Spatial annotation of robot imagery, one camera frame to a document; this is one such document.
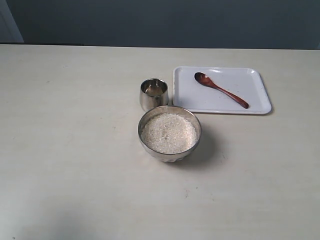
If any steel bowl of rice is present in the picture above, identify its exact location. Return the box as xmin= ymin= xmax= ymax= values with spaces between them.
xmin=137 ymin=106 xmax=202 ymax=163

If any white plastic tray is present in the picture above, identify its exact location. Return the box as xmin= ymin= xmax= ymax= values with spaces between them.
xmin=172 ymin=66 xmax=272 ymax=115

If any small steel cup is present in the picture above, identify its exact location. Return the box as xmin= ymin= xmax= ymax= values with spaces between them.
xmin=139 ymin=78 xmax=169 ymax=112

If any brown wooden spoon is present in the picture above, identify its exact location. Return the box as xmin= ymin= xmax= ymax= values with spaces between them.
xmin=194 ymin=72 xmax=250 ymax=109

